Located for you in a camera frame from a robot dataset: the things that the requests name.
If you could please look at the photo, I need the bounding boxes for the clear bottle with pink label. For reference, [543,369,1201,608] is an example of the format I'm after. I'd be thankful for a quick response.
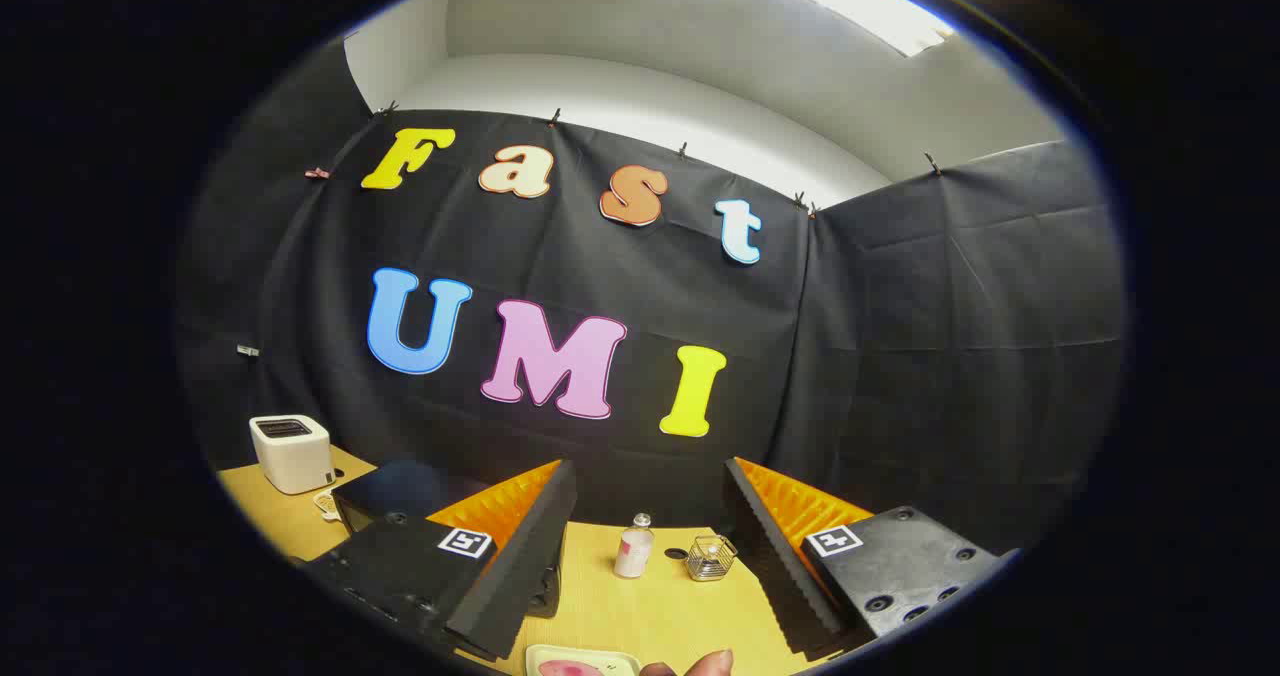
[614,513,656,579]

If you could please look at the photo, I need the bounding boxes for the black toaster oven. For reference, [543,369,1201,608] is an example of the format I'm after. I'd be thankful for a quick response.
[333,459,563,619]

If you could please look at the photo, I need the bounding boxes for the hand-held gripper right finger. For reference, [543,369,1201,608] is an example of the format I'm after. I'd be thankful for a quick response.
[723,456,1023,657]

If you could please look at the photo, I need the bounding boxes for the small wire basket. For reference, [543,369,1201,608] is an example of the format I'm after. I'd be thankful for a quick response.
[686,533,739,582]

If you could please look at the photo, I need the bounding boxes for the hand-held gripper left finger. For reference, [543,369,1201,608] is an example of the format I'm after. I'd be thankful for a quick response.
[298,459,579,662]

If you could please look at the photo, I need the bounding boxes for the white bread toaster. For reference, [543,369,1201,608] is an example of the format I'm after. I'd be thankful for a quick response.
[249,415,336,495]

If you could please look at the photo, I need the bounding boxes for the pale green square plate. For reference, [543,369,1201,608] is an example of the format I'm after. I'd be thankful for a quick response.
[525,644,641,676]

